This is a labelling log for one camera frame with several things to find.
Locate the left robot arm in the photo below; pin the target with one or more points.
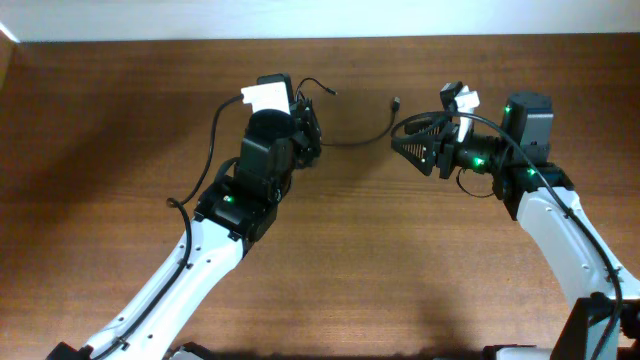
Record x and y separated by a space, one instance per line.
231 215

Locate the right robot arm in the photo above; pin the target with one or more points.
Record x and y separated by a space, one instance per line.
603 296

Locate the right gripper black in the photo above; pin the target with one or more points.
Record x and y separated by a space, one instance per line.
445 141

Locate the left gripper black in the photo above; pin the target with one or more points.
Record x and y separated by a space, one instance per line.
310 134

